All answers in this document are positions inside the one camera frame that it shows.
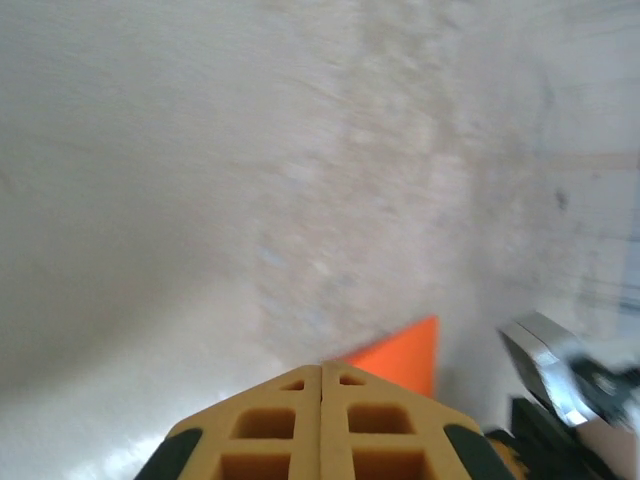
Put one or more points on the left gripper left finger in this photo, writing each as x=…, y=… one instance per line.
x=305, y=430

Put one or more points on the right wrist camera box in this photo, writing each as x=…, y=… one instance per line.
x=540, y=350

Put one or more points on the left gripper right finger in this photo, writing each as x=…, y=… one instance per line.
x=335, y=430

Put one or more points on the orange paper sheet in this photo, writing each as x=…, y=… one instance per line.
x=410, y=355

